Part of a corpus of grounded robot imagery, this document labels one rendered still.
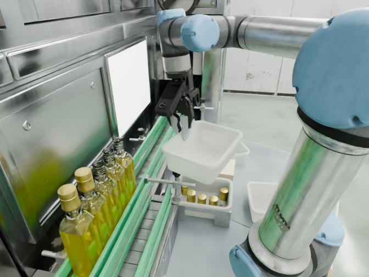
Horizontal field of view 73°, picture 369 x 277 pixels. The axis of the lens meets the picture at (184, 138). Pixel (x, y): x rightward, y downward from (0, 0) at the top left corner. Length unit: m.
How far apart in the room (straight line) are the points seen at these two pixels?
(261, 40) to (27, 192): 0.60
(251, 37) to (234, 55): 3.70
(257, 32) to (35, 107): 0.51
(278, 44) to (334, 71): 0.27
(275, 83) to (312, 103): 4.14
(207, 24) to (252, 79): 3.84
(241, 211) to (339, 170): 0.72
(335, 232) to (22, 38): 0.77
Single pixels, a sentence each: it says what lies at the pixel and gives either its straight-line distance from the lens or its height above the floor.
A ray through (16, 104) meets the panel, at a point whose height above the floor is 1.30.
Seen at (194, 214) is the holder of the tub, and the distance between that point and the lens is 0.96.
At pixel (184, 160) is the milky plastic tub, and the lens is 0.65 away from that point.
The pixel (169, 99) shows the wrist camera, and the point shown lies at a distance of 0.67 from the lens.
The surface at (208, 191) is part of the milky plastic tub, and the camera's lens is 1.08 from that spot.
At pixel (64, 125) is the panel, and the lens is 0.73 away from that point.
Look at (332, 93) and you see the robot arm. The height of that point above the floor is 1.40.
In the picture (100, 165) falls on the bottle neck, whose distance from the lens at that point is 0.65.
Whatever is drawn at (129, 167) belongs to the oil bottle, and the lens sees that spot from 0.75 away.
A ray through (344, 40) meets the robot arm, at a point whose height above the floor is 1.45.
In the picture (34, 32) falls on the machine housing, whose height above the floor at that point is 1.42.
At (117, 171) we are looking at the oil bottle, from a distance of 0.69.
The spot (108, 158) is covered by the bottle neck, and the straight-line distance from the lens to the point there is 0.67.
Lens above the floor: 1.49
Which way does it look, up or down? 30 degrees down
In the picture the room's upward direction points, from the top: straight up
